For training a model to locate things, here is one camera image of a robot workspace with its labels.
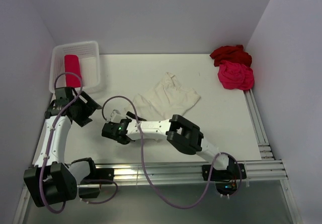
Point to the aluminium rail frame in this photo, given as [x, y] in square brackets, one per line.
[268, 169]

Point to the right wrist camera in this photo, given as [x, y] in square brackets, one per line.
[115, 116]

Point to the white t shirt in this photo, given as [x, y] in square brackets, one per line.
[166, 98]

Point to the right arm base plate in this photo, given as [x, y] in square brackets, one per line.
[231, 173]

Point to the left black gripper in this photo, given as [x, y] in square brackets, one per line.
[90, 106]

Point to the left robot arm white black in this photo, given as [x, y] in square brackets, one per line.
[51, 180]

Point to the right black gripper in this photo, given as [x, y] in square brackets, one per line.
[131, 115]

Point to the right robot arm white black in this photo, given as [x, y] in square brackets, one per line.
[185, 136]

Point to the rolled pink t shirt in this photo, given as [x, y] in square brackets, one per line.
[72, 65]

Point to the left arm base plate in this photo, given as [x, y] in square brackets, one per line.
[93, 192]

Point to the dark red t shirt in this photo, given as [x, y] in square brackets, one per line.
[235, 54]

